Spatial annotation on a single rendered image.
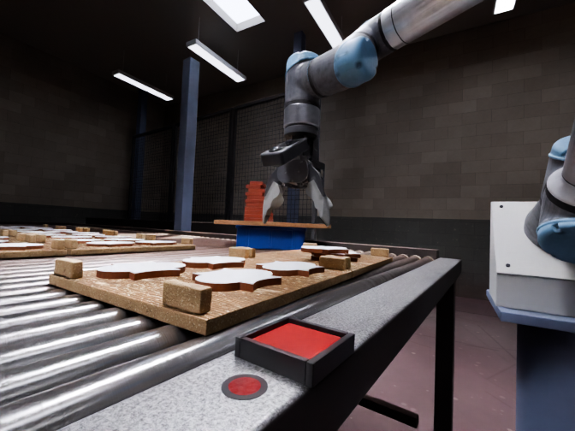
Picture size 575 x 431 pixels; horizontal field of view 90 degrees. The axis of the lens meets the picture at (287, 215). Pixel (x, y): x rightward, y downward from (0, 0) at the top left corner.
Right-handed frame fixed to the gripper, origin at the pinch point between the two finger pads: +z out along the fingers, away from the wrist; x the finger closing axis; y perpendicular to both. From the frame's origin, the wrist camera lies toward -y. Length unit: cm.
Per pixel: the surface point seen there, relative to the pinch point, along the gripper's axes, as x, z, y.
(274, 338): -15.8, 9.8, -29.1
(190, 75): 167, -121, 107
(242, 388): -17.1, 11.1, -34.8
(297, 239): 32, 6, 59
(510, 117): -87, -180, 499
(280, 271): -1.8, 8.3, -6.5
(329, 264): -5.0, 8.1, 8.3
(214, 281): -1.3, 7.9, -22.1
